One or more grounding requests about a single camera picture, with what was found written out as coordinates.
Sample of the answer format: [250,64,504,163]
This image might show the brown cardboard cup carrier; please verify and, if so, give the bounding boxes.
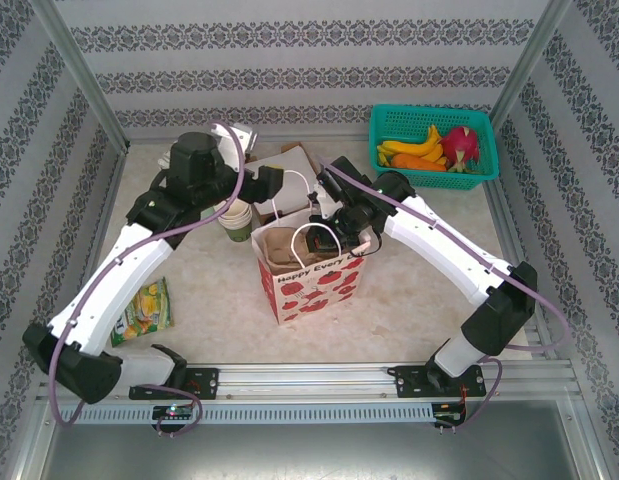
[262,227,310,274]

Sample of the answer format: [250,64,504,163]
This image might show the red and white paper gift bag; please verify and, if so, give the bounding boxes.
[251,169,370,327]

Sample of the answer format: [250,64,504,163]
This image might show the white paper napkin stack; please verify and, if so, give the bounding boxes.
[243,148,323,219]

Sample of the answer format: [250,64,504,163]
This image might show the stack of paper cups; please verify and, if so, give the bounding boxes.
[216,201,254,245]

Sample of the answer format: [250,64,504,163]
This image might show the orange carrot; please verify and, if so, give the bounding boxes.
[391,153,448,174]

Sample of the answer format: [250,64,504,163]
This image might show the yellow banana bunch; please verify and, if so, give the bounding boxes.
[377,124,448,169]

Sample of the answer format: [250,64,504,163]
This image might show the teal plastic basket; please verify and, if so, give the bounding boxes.
[368,103,500,192]

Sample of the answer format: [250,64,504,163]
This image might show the pink dragon fruit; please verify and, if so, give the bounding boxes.
[440,125,483,174]

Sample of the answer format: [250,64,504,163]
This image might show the green snack packet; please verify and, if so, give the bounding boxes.
[110,276,175,349]

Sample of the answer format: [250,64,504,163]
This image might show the small electronics board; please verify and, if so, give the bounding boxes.
[433,402,468,424]
[152,405,194,421]

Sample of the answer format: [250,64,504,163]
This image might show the grey metal front panel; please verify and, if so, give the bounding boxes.
[18,422,608,480]

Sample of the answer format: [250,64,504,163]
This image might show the aluminium back rail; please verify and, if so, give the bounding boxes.
[123,131,373,146]

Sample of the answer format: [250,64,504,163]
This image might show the aluminium mounting rail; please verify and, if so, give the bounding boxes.
[36,362,575,401]

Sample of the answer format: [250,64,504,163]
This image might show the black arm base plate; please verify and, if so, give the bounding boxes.
[392,363,485,400]
[130,367,220,401]

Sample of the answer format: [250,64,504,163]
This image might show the aluminium frame post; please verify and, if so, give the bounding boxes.
[486,0,578,132]
[31,0,133,151]

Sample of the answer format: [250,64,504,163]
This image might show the grey slotted cable duct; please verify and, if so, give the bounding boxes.
[56,402,435,425]

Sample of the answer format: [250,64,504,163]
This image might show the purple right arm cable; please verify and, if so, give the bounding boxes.
[316,155,573,436]

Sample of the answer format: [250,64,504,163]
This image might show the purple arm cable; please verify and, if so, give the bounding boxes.
[47,121,246,439]
[316,155,573,436]

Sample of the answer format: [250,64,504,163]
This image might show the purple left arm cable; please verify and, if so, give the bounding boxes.
[47,121,246,439]

